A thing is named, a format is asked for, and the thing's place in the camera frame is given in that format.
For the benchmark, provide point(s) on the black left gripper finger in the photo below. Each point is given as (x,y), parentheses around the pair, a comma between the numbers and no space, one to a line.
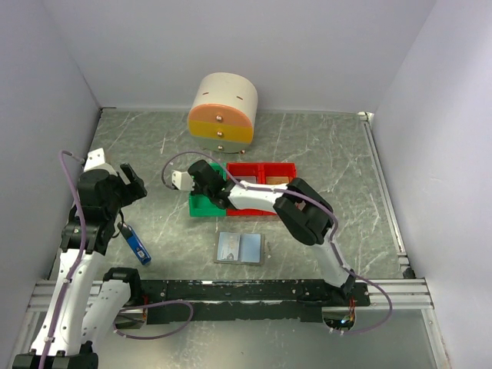
(134,181)
(132,193)

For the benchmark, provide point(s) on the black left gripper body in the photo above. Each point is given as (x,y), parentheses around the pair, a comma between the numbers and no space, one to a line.
(118,199)

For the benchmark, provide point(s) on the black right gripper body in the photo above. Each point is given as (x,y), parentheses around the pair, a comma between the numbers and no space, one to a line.
(202,191)

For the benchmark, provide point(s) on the green plastic bin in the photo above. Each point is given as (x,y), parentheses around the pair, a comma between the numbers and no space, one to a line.
(201,207)

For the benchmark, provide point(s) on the red double plastic bin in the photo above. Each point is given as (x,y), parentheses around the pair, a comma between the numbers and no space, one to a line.
(261,170)

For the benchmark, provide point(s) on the light blue VIP card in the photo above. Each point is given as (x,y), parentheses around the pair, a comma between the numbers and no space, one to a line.
(228,246)

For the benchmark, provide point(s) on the grey card holder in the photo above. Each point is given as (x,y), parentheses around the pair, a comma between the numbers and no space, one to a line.
(251,250)

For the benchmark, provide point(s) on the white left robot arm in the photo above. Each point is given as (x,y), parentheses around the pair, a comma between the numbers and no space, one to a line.
(74,326)

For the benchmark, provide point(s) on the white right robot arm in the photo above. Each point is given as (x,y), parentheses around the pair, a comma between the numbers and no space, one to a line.
(307,216)

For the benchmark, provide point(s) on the white card with black stripe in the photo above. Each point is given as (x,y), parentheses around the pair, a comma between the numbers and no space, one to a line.
(249,179)

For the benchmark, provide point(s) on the orange gold card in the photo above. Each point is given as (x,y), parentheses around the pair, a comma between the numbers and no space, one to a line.
(277,180)

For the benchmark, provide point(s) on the round three-drawer cabinet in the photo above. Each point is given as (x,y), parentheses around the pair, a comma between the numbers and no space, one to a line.
(223,113)

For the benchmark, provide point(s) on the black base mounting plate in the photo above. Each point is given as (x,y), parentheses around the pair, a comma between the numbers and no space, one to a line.
(298,299)

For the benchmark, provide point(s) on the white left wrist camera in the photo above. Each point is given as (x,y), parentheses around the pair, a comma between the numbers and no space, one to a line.
(95,159)

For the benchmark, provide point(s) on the aluminium rail frame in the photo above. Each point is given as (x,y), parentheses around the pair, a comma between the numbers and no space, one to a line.
(335,153)

